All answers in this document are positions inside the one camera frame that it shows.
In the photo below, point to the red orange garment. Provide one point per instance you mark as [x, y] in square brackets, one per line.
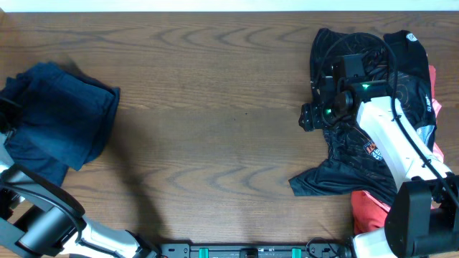
[368, 212]

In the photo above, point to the folded dark blue garment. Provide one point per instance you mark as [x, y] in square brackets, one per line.
[37, 161]

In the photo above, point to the dark blue garment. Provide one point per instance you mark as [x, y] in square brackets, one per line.
[37, 161]
[67, 116]

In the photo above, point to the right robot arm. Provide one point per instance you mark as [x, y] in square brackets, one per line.
[423, 219]

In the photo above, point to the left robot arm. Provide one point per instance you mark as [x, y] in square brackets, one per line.
[39, 218]

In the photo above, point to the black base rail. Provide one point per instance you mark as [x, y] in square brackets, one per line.
[320, 249]

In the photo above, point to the black orange patterned jersey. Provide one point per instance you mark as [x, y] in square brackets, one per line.
[354, 162]

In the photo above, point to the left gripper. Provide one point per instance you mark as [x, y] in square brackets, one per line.
[11, 110]

